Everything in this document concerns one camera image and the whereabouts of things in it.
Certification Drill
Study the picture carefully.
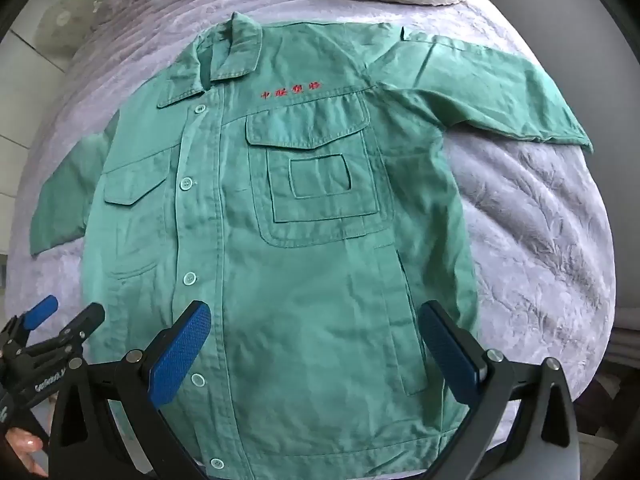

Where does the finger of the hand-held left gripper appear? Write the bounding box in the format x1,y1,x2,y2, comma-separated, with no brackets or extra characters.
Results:
10,303,106,398
0,295,59,356

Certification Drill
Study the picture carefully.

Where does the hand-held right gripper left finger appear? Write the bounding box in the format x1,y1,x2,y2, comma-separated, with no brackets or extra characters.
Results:
48,300,212,480

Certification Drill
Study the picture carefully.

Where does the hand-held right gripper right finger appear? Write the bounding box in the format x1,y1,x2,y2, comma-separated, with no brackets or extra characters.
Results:
417,300,581,480

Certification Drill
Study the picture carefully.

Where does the green work jacket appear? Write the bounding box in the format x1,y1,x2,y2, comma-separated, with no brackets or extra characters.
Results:
29,12,595,473

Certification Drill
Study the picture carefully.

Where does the person's left hand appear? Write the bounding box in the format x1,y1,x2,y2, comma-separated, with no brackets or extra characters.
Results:
5,427,48,478

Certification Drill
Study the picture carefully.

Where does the purple bed blanket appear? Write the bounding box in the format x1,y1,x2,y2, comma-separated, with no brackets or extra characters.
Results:
4,0,621,441

